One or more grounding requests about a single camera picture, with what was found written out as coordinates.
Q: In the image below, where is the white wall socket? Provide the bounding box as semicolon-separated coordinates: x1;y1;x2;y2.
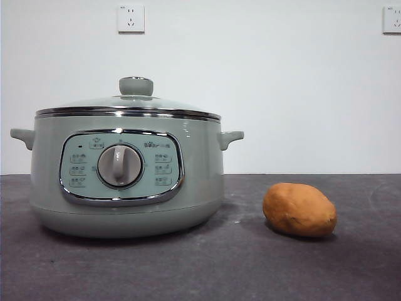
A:
117;4;146;34
382;6;401;35

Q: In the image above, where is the brown potato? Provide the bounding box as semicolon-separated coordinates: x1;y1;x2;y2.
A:
262;182;338;238

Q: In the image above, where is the pale green electric cooking pot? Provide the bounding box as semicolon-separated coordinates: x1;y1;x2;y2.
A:
9;110;245;240

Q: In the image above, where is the glass lid with green knob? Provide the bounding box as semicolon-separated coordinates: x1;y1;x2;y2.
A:
34;76;222;122

